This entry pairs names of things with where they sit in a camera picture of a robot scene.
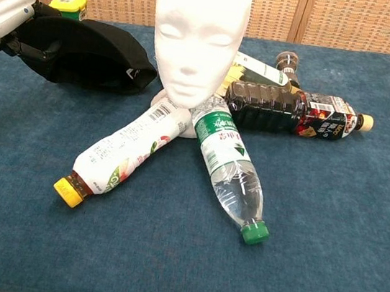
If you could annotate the black baseball cap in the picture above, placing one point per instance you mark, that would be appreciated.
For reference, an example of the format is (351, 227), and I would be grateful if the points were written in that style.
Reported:
(96, 48)

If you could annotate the yellow-capped white tea bottle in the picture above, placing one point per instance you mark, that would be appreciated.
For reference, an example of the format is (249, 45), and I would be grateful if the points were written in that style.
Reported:
(134, 141)

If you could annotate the dark drink bottle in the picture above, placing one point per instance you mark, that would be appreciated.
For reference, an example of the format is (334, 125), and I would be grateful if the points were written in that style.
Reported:
(266, 105)

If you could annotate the green box yellow lid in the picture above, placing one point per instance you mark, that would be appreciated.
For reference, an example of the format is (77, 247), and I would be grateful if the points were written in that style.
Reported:
(70, 1)

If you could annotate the small clear dark bottle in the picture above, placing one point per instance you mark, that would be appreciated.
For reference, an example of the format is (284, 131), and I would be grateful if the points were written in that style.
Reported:
(288, 63)

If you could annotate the white mannequin head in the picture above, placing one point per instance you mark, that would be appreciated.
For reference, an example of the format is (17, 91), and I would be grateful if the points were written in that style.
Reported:
(202, 16)

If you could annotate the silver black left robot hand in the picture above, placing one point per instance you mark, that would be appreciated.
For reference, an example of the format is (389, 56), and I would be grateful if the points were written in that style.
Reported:
(2, 17)

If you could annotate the yellow drink bottle green label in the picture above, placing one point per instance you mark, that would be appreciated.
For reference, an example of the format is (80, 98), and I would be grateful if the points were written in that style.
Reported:
(260, 71)

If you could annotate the green-capped clear water bottle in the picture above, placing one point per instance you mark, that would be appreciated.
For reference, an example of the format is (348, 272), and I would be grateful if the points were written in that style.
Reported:
(225, 161)

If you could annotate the blue table cloth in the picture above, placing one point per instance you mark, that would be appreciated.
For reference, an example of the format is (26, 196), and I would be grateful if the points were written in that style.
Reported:
(314, 224)

